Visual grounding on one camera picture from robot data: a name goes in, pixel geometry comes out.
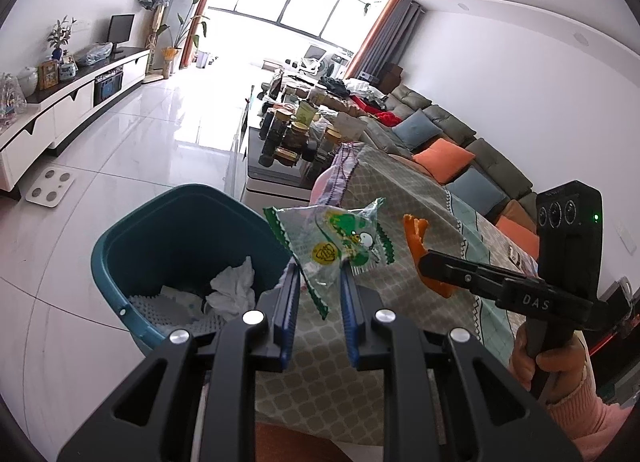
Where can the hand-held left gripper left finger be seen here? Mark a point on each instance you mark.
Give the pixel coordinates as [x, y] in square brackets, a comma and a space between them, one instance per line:
[290, 312]

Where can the yellow picture frame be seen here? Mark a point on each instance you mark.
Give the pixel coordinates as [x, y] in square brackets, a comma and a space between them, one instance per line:
[49, 74]

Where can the brown cardboard boxes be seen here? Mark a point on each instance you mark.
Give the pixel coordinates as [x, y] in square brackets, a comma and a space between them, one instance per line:
[391, 76]

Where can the clear plastic bag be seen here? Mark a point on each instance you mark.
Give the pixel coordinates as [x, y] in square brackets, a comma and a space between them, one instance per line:
[94, 54]

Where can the white clothes pile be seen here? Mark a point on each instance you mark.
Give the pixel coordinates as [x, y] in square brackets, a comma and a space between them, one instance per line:
[367, 91]

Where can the red cloth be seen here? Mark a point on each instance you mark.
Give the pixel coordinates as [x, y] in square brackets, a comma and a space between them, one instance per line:
[385, 116]

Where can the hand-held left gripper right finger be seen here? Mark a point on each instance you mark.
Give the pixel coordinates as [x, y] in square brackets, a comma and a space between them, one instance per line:
[350, 322]

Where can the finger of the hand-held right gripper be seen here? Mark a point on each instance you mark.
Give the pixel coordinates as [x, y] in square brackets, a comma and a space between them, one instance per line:
[460, 274]

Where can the window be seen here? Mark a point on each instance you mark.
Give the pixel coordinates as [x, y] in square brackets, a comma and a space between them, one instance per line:
[300, 1]

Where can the person's right hand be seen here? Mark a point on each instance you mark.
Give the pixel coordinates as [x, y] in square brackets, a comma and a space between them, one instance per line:
[560, 367]

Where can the vase with flowers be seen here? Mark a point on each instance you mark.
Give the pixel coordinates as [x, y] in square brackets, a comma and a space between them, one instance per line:
[60, 36]

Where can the row of dark glass jars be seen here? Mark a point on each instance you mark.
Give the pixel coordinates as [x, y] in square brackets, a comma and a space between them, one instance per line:
[290, 136]

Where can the white bathroom scale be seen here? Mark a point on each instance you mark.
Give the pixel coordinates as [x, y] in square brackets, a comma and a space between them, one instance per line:
[50, 187]

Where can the green snack wrapper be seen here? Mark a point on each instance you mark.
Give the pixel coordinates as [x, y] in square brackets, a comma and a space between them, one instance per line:
[330, 242]

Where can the blue and white ceramic jar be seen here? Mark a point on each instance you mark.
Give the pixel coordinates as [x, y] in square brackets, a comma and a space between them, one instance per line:
[67, 71]

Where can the blue-dotted paper cup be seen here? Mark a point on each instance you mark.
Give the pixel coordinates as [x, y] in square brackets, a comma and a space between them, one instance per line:
[182, 299]

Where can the black bag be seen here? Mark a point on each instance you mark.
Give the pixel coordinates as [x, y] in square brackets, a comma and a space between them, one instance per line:
[334, 85]

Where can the black monitor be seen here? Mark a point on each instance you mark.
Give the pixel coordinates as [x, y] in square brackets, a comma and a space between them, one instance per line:
[121, 31]

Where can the brown paper bag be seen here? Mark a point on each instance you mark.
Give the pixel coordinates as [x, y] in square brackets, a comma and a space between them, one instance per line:
[352, 126]

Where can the large leafy potted plant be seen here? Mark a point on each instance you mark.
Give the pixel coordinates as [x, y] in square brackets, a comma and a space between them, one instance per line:
[187, 26]

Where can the cigarette box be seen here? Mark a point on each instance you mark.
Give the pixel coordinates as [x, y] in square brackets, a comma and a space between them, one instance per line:
[514, 255]

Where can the white tissue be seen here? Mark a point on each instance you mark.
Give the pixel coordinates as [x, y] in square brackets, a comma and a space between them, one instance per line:
[232, 287]

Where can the green sofa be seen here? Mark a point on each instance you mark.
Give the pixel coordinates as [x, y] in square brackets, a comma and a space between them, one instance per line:
[450, 124]

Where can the teal trash bin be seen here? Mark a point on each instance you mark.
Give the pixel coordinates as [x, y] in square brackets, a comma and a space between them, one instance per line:
[175, 232]

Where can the ceiling spotlight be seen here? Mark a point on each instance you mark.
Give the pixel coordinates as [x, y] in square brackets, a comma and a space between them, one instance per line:
[580, 37]

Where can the white and black TV cabinet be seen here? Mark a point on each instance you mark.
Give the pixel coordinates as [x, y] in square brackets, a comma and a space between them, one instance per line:
[65, 101]

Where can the orange peel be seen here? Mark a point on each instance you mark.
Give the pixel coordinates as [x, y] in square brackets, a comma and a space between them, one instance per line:
[417, 242]

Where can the patterned tablecloth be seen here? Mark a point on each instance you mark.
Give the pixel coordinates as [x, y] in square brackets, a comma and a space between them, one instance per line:
[400, 181]

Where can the small white bin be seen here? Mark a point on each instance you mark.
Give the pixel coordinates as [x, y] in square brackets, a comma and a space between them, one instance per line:
[203, 59]

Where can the white office chair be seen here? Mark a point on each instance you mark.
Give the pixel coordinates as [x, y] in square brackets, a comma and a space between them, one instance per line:
[312, 59]

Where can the brown cushion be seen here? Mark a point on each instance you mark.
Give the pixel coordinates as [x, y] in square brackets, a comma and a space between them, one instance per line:
[520, 214]

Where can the orange cushion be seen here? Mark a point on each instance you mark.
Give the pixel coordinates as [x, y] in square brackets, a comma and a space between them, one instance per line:
[442, 161]
[517, 239]

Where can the white foam net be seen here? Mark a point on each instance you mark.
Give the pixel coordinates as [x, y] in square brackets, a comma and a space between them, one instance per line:
[160, 314]

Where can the coffee table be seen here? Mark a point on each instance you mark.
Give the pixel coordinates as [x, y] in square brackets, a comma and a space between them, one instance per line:
[275, 181]

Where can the white wall switch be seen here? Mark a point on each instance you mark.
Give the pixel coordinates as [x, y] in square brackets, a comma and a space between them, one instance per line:
[623, 233]

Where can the white lidded pot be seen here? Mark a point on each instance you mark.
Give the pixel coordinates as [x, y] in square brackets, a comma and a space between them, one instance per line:
[28, 79]

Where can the orange and grey curtain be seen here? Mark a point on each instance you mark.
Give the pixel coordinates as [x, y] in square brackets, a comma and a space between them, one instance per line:
[205, 1]
[390, 36]

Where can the blue-grey cushion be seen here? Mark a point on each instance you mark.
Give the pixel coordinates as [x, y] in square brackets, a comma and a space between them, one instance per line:
[475, 192]
[417, 129]

